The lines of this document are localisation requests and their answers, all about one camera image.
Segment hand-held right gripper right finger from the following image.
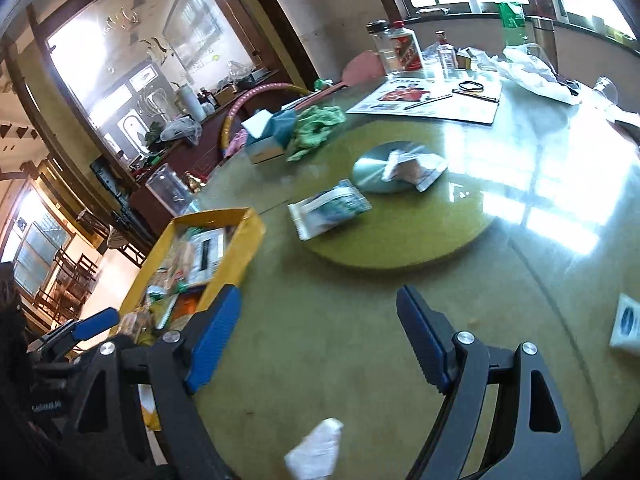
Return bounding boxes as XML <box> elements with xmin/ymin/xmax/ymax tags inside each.
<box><xmin>396</xmin><ymin>285</ymin><xmax>583</xmax><ymax>480</ymax></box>

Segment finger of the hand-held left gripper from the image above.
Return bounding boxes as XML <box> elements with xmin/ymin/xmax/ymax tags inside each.
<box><xmin>25</xmin><ymin>307</ymin><xmax>121</xmax><ymax>361</ymax></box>

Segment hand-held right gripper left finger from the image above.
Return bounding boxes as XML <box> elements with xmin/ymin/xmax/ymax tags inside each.
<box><xmin>60</xmin><ymin>284</ymin><xmax>243</xmax><ymax>480</ymax></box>

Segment yellow cardboard box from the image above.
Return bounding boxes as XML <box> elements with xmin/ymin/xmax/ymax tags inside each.
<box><xmin>117</xmin><ymin>206</ymin><xmax>267</xmax><ymax>346</ymax></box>

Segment green white snack packet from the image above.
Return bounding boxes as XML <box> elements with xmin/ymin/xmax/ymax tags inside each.
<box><xmin>287</xmin><ymin>179</ymin><xmax>373</xmax><ymax>242</ymax></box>

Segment wooden chair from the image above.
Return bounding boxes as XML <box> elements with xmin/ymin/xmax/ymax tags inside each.
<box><xmin>35</xmin><ymin>247</ymin><xmax>101</xmax><ymax>321</ymax></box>

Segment round glass turntable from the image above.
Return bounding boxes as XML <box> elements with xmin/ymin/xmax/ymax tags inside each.
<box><xmin>300</xmin><ymin>120</ymin><xmax>496</xmax><ymax>273</ymax></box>

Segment dark wooden sideboard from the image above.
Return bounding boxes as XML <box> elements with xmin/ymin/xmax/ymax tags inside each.
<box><xmin>90</xmin><ymin>125</ymin><xmax>221</xmax><ymax>241</ymax></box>

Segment white crumpled tissue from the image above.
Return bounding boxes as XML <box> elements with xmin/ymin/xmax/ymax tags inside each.
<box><xmin>284</xmin><ymin>417</ymin><xmax>345</xmax><ymax>480</ymax></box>

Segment clear plastic cup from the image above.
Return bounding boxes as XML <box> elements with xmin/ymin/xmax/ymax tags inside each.
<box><xmin>145</xmin><ymin>162</ymin><xmax>193</xmax><ymax>216</ymax></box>

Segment small clear wrapped packet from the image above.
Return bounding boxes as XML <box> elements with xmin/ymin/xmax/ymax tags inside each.
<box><xmin>382</xmin><ymin>147</ymin><xmax>448</xmax><ymax>192</ymax></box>

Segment white blue label packet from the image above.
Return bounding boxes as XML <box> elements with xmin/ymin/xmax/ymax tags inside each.
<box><xmin>609</xmin><ymin>294</ymin><xmax>640</xmax><ymax>353</ymax></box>

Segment tissue box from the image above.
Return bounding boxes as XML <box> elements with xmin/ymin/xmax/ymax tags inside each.
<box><xmin>241</xmin><ymin>109</ymin><xmax>301</xmax><ymax>165</ymax></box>

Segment clear plastic bag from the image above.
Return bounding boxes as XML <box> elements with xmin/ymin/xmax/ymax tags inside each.
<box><xmin>160</xmin><ymin>117</ymin><xmax>203</xmax><ymax>146</ymax></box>

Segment green cloth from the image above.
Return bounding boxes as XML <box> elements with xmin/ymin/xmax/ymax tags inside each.
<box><xmin>286</xmin><ymin>104</ymin><xmax>347</xmax><ymax>162</ymax></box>

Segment white tumbler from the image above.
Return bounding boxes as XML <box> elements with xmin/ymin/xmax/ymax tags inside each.
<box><xmin>177</xmin><ymin>82</ymin><xmax>206</xmax><ymax>123</ymax></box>

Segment pink hula hoop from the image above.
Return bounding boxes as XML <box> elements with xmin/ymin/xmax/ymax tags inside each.
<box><xmin>220</xmin><ymin>82</ymin><xmax>313</xmax><ymax>161</ymax></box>

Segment dark pen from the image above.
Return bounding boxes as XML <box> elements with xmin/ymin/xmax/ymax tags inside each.
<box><xmin>404</xmin><ymin>92</ymin><xmax>455</xmax><ymax>111</ymax></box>

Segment printed poster sheet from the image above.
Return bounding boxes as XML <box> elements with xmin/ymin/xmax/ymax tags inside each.
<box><xmin>345</xmin><ymin>70</ymin><xmax>503</xmax><ymax>125</ymax></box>

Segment pink hand fan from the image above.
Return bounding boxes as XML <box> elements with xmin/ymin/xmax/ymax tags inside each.
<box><xmin>300</xmin><ymin>50</ymin><xmax>386</xmax><ymax>103</ymax></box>

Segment small cardboard box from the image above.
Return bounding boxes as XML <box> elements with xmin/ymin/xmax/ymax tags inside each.
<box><xmin>457</xmin><ymin>47</ymin><xmax>483</xmax><ymax>71</ymax></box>

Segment small glass bottle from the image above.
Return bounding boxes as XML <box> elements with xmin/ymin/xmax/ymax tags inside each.
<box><xmin>435</xmin><ymin>31</ymin><xmax>458</xmax><ymax>72</ymax></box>

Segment white plastic bag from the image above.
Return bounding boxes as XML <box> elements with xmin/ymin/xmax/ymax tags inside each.
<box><xmin>467</xmin><ymin>42</ymin><xmax>583</xmax><ymax>106</ymax></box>

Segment white red liquor bottle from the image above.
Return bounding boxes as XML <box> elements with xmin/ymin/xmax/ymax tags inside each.
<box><xmin>391</xmin><ymin>21</ymin><xmax>425</xmax><ymax>73</ymax></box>

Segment clear glass jar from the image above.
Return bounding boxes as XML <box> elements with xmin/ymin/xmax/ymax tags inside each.
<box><xmin>367</xmin><ymin>20</ymin><xmax>403</xmax><ymax>77</ymax></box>

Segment steel thermos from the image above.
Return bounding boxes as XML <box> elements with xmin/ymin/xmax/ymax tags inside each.
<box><xmin>531</xmin><ymin>16</ymin><xmax>558</xmax><ymax>68</ymax></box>

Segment green plastic bottle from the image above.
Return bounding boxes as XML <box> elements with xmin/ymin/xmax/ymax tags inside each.
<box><xmin>497</xmin><ymin>0</ymin><xmax>531</xmax><ymax>53</ymax></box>

